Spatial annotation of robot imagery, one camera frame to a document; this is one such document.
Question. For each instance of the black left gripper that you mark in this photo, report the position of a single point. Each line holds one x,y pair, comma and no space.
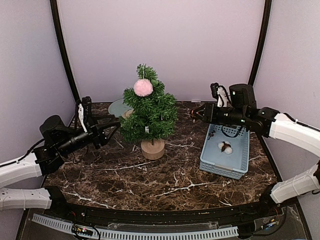
98,136

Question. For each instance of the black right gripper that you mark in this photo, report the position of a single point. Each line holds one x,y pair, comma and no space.
209,116

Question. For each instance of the brown gingerbread ornament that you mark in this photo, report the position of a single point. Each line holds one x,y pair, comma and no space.
127,113

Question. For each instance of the light blue plastic basket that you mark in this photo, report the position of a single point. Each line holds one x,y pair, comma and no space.
233,165

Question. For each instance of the small green christmas tree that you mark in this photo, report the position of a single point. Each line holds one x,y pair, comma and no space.
158,111

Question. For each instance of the pink pompom ornament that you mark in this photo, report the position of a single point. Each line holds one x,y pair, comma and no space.
143,87

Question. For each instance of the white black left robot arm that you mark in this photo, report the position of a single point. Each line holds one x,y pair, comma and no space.
47,156

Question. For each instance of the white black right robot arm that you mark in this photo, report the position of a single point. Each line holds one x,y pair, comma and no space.
238,107

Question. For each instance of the light blue ceramic plate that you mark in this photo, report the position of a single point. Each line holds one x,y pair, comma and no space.
118,107

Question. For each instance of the white cotton ball ornament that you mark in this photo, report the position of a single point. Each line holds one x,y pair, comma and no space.
225,147

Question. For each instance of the black front rail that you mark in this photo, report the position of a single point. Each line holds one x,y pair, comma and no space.
233,214

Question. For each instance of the white slotted cable duct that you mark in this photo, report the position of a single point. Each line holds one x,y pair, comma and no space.
122,231

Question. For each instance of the right black corner post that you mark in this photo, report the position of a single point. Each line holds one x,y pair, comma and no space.
261,41

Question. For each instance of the black corner post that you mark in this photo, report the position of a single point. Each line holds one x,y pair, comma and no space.
261,41
63,50

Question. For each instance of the left black corner post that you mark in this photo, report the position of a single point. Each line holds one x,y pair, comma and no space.
63,50

